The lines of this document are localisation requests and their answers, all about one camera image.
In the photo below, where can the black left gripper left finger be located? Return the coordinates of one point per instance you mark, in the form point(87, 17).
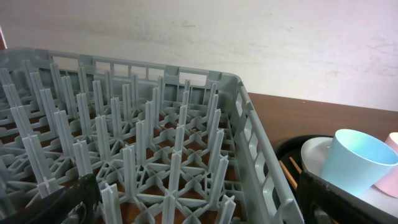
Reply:
point(55, 207)

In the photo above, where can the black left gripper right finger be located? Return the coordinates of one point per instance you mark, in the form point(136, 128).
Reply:
point(317, 195)

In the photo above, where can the wooden chopstick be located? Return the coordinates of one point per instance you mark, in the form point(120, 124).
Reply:
point(298, 169)
point(287, 174)

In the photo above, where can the light blue plastic cup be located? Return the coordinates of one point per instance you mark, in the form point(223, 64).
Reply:
point(356, 161)

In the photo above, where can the pink plastic cup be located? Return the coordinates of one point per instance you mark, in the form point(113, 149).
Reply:
point(388, 184)

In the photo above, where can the grey plastic dishwasher rack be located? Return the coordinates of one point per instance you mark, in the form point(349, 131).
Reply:
point(166, 144)

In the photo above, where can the grey round plate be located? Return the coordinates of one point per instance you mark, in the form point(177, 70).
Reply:
point(313, 155)

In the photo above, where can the black round tray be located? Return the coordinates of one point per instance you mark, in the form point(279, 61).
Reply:
point(292, 148)

